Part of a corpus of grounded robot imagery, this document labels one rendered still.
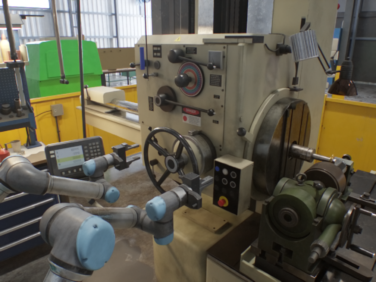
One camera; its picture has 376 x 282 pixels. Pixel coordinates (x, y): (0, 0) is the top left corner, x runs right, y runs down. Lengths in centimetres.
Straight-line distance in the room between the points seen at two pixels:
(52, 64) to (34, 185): 394
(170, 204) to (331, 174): 79
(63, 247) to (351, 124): 332
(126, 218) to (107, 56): 877
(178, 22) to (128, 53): 768
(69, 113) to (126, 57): 638
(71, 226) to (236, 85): 89
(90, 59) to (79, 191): 422
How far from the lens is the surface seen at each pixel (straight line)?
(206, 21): 223
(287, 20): 190
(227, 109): 133
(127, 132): 252
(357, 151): 372
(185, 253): 206
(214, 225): 209
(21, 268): 302
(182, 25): 241
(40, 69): 503
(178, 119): 156
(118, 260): 280
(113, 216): 100
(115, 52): 980
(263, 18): 197
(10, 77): 291
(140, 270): 268
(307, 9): 186
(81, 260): 73
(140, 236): 302
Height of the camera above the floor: 187
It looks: 20 degrees down
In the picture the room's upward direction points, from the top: straight up
